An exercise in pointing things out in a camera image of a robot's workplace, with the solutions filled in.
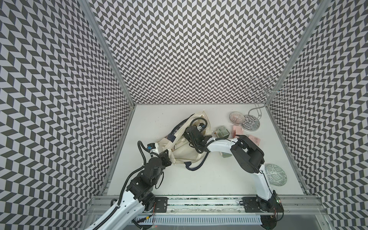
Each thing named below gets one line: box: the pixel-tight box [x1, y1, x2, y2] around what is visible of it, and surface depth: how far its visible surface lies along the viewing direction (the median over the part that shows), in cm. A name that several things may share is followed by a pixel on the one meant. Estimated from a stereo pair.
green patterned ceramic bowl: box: [264, 163, 288, 187], surface depth 83 cm
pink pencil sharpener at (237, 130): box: [232, 125, 244, 136], surface depth 98 cm
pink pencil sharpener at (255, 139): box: [247, 134, 261, 147], surface depth 93 cm
